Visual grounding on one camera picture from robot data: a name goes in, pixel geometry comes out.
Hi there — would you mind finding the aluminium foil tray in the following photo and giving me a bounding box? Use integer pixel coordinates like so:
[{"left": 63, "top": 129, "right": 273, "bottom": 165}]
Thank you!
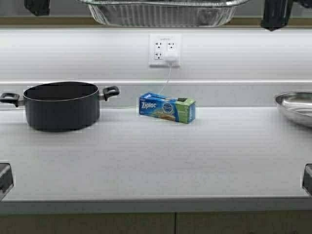
[{"left": 83, "top": 0, "right": 246, "bottom": 28}]

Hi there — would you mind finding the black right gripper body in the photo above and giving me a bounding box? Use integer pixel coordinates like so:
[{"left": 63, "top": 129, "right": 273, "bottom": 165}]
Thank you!
[{"left": 261, "top": 0, "right": 293, "bottom": 31}]

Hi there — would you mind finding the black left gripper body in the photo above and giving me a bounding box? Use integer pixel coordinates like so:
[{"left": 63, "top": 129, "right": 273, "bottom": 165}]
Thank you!
[{"left": 24, "top": 0, "right": 50, "bottom": 16}]

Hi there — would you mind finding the stainless steel bowl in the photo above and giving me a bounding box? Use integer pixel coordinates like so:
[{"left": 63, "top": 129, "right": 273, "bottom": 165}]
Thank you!
[{"left": 274, "top": 90, "right": 312, "bottom": 128}]

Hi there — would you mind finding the black cooking pot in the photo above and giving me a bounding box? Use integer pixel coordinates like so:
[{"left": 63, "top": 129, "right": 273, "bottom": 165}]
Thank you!
[{"left": 0, "top": 81, "right": 120, "bottom": 132}]

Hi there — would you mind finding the white wall outlet plate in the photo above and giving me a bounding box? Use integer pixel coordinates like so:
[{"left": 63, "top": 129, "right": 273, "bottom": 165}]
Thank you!
[{"left": 148, "top": 34, "right": 181, "bottom": 67}]

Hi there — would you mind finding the white plug adapter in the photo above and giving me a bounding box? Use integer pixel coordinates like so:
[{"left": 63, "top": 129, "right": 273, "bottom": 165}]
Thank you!
[{"left": 164, "top": 55, "right": 180, "bottom": 67}]

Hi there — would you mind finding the blue Ziploc bag box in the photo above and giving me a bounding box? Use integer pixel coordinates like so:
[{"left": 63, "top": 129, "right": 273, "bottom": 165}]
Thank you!
[{"left": 138, "top": 93, "right": 196, "bottom": 124}]

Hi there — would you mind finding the white power cable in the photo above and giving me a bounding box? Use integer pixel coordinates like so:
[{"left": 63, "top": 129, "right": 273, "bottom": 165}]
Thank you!
[{"left": 99, "top": 65, "right": 173, "bottom": 109}]

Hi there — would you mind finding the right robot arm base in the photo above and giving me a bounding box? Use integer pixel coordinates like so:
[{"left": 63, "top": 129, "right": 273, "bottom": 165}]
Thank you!
[{"left": 302, "top": 164, "right": 312, "bottom": 196}]

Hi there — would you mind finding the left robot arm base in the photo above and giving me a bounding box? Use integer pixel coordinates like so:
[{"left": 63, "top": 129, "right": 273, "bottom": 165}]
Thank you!
[{"left": 0, "top": 163, "right": 14, "bottom": 201}]

